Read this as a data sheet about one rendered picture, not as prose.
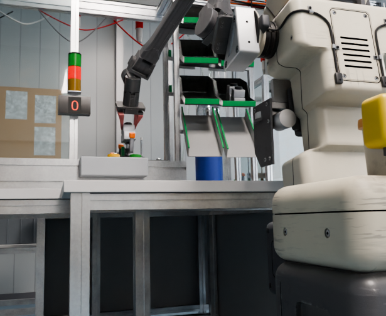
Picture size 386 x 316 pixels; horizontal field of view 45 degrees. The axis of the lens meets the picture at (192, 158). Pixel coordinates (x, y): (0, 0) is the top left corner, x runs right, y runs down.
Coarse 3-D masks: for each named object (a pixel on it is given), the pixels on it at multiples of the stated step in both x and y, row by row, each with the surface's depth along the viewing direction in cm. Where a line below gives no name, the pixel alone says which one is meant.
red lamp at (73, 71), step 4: (68, 68) 181; (72, 68) 180; (76, 68) 181; (80, 68) 182; (68, 72) 181; (72, 72) 180; (76, 72) 180; (80, 72) 182; (68, 76) 181; (72, 76) 180; (76, 76) 180; (80, 76) 182
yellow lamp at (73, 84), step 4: (68, 80) 180; (72, 80) 180; (76, 80) 180; (80, 80) 182; (68, 84) 180; (72, 84) 180; (76, 84) 180; (80, 84) 182; (68, 88) 180; (72, 88) 179; (76, 88) 180; (80, 88) 182
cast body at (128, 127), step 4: (124, 124) 172; (128, 124) 173; (124, 128) 172; (128, 128) 172; (132, 128) 173; (124, 132) 170; (128, 132) 171; (124, 136) 170; (128, 136) 170; (124, 140) 172; (128, 140) 175
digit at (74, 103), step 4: (68, 100) 178; (72, 100) 178; (76, 100) 179; (80, 100) 179; (68, 104) 178; (72, 104) 178; (76, 104) 179; (80, 104) 179; (68, 108) 178; (72, 108) 178; (76, 108) 178; (80, 108) 179; (80, 112) 179
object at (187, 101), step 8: (184, 80) 200; (192, 80) 200; (200, 80) 201; (208, 80) 198; (184, 88) 201; (192, 88) 201; (200, 88) 202; (208, 88) 198; (184, 96) 179; (192, 96) 192; (200, 96) 193; (208, 96) 193; (216, 96) 182; (192, 104) 175; (200, 104) 176; (208, 104) 176; (216, 104) 176
